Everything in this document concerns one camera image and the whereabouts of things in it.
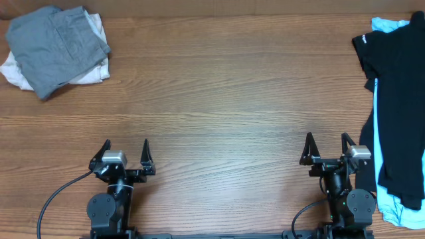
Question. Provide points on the white folded garment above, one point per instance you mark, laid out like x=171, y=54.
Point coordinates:
x=12, y=71

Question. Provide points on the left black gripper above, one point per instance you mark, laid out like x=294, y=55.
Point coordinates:
x=140, y=176

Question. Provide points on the light blue t-shirt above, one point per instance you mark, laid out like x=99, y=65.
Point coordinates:
x=389, y=205

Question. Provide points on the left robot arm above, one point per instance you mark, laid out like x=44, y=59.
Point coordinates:
x=109, y=212

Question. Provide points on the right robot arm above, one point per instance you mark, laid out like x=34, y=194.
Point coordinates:
x=351, y=210

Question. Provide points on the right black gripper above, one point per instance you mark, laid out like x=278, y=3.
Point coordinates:
x=329, y=162

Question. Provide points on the black polo shirt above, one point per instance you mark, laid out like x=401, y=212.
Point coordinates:
x=396, y=61

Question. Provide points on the grey folded trousers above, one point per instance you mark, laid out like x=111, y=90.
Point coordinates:
x=52, y=46

